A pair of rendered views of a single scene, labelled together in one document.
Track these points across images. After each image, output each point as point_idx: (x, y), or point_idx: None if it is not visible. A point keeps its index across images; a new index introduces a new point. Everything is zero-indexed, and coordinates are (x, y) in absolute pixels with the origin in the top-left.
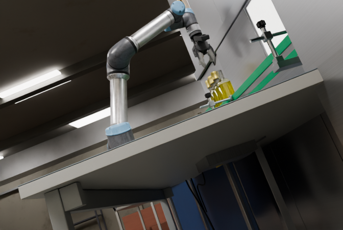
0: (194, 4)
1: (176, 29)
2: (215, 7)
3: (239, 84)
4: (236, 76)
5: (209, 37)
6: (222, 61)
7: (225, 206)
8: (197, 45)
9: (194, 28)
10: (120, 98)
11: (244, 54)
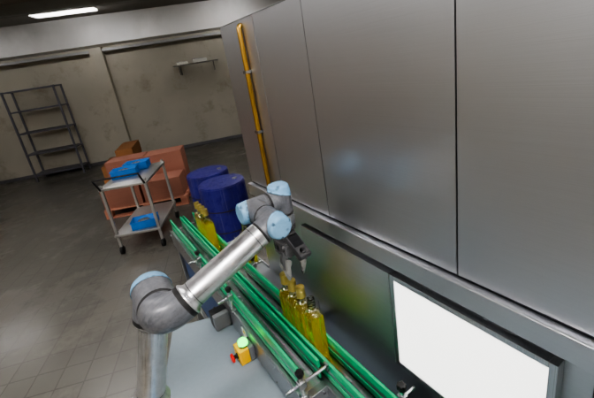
0: (282, 131)
1: None
2: (324, 186)
3: (325, 291)
4: (323, 281)
5: (293, 189)
6: (308, 246)
7: None
8: (286, 250)
9: None
10: (156, 364)
11: (354, 293)
